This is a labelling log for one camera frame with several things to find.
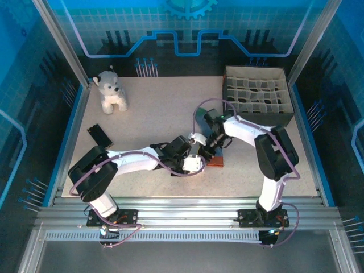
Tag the blue sock orange stripes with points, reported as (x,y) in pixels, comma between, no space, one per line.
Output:
(216,162)

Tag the dark fabric sock organizer box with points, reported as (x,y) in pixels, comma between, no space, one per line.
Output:
(256,94)

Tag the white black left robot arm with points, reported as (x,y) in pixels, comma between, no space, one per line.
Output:
(133,162)

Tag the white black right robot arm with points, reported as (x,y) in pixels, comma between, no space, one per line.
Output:
(277,155)

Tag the black rectangular block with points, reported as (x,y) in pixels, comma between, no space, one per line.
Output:
(99,136)

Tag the grey white plush husky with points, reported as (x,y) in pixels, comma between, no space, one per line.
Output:
(111,91)

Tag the small circuit board with LED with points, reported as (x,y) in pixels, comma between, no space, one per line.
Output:
(267,239)
(104,231)

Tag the grey metal bench panel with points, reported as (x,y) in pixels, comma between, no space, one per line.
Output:
(185,256)

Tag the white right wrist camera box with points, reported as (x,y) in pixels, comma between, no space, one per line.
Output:
(199,138)

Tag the aluminium mounting rail beam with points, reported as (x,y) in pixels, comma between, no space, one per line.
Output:
(185,210)

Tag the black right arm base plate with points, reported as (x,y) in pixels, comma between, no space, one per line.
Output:
(246,218)

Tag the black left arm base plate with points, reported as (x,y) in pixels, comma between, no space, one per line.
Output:
(128,218)

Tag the aluminium frame post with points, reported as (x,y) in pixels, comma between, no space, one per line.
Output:
(312,42)
(61,42)

